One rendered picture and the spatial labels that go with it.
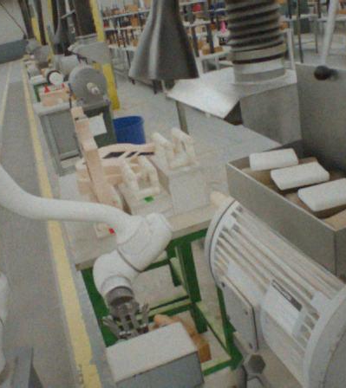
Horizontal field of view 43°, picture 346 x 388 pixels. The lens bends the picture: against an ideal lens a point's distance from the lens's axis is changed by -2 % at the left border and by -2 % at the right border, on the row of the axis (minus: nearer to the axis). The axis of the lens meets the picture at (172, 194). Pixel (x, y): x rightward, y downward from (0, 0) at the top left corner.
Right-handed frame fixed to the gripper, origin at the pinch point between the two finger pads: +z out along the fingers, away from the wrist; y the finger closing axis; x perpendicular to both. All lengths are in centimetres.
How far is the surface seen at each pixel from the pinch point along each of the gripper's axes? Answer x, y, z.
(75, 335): -97, 25, -139
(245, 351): 14.6, -15.6, 28.5
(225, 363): -77, -38, -57
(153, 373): 13.3, 0.7, 24.0
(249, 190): 44, -20, 28
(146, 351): 14.8, 0.2, 19.5
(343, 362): 32, -18, 53
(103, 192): 15, -7, -63
